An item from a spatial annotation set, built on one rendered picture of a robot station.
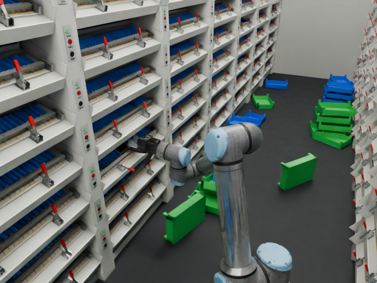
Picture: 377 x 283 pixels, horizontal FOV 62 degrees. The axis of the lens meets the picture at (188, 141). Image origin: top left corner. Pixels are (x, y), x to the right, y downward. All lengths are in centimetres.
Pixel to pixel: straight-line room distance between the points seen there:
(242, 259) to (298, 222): 96
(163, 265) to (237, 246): 68
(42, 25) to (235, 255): 106
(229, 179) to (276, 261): 44
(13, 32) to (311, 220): 193
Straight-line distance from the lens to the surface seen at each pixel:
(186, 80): 227
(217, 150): 111
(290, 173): 241
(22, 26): 112
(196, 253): 193
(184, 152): 157
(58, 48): 122
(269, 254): 146
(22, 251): 135
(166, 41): 183
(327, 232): 222
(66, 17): 123
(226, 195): 119
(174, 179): 166
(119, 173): 164
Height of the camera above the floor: 143
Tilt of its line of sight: 28 degrees down
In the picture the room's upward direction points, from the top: straight up
